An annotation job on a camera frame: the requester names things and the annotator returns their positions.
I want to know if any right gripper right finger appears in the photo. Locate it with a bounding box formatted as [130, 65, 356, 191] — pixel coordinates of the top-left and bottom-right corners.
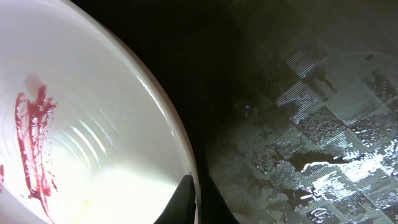
[201, 177, 239, 224]

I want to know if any large dark brown tray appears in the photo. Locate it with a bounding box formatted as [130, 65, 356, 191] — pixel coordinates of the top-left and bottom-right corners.
[77, 0, 397, 223]

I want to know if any white plate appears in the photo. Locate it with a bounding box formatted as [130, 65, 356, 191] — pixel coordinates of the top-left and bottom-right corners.
[1, 1, 198, 223]

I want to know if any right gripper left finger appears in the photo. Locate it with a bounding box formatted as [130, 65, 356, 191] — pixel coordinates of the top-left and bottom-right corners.
[154, 175, 196, 224]

